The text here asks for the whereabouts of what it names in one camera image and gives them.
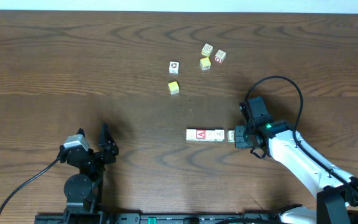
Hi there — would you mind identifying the yellow white block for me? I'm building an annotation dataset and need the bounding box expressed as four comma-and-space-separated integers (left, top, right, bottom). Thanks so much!
200, 57, 211, 70

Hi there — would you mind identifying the yellow top block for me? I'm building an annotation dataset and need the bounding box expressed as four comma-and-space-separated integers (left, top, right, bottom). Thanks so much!
168, 81, 180, 95

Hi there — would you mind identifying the white block number 4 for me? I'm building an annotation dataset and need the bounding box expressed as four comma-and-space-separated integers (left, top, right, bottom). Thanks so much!
205, 130, 216, 141

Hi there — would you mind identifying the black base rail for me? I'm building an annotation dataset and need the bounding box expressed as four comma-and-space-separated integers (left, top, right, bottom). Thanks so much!
34, 213, 281, 224

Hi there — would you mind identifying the yellow bordered block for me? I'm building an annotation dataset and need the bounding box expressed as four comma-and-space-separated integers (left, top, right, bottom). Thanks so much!
201, 44, 213, 57

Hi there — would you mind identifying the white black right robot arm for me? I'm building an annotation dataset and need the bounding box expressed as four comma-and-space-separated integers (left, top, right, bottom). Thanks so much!
233, 120, 358, 223

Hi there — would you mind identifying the red bordered block rear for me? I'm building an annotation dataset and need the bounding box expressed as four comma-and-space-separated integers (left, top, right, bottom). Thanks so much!
214, 49, 227, 64

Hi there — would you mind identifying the red block letter A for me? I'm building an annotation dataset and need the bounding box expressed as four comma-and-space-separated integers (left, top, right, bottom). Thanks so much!
196, 129, 206, 141

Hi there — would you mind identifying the white block letter M ladybug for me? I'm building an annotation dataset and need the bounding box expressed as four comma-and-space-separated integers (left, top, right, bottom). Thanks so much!
186, 129, 196, 141

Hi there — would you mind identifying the white block with letter A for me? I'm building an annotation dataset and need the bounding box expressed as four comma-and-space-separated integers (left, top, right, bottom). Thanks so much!
169, 61, 180, 74

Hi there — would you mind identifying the white block with green edge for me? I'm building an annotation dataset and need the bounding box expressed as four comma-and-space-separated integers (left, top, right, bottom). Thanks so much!
227, 130, 235, 142

